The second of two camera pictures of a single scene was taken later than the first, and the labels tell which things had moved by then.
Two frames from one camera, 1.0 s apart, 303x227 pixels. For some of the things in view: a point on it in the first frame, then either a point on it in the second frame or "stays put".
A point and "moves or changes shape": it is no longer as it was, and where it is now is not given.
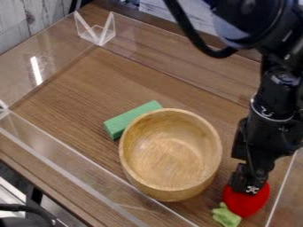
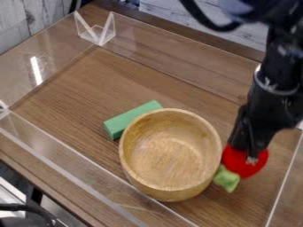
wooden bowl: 169,151 stays put
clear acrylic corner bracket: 97,34 stays put
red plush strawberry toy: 244,203 moves or changes shape
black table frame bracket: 34,218 stays put
